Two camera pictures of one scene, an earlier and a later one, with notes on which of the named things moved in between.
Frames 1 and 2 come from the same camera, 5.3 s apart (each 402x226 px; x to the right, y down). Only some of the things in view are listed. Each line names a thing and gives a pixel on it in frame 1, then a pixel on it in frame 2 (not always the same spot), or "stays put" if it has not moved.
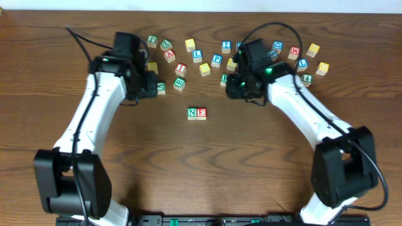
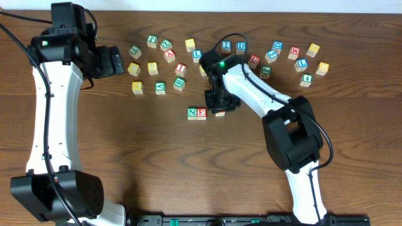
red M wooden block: [294, 52] stays put
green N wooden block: [191, 113] stays put
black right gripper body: [237, 89] to [222, 102]
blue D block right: [277, 46] stays put
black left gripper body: [150, 86] to [105, 61]
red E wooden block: [201, 113] stays put
